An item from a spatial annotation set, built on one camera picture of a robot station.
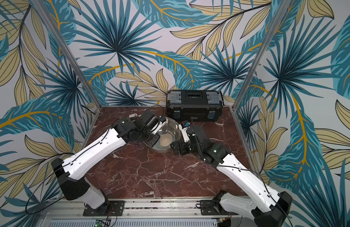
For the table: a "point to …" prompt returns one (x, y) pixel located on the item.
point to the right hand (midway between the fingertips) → (178, 142)
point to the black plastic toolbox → (196, 105)
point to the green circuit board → (98, 225)
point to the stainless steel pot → (169, 132)
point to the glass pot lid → (101, 130)
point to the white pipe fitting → (133, 115)
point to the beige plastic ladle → (166, 140)
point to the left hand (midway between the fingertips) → (153, 139)
